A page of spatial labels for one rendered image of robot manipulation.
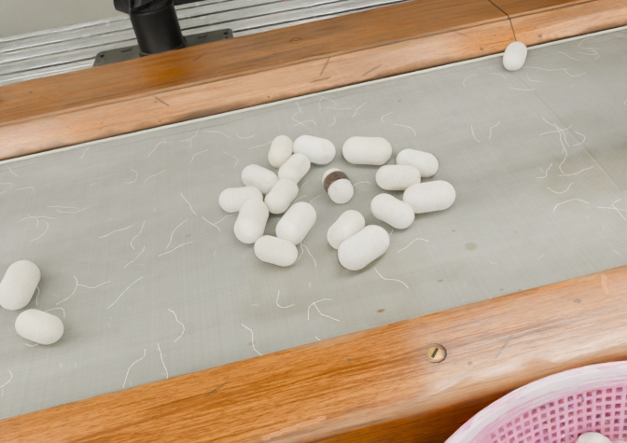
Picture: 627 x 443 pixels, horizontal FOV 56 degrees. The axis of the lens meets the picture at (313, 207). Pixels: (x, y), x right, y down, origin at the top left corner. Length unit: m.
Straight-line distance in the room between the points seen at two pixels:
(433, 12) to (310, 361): 0.44
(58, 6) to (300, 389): 2.40
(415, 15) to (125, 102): 0.30
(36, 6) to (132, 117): 2.07
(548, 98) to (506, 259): 0.20
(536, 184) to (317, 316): 0.19
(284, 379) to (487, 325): 0.11
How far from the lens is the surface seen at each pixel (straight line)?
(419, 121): 0.52
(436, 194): 0.41
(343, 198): 0.43
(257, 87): 0.58
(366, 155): 0.46
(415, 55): 0.60
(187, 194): 0.48
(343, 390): 0.30
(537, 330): 0.33
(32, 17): 2.67
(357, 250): 0.37
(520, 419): 0.30
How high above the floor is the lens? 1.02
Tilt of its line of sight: 40 degrees down
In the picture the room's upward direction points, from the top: 10 degrees counter-clockwise
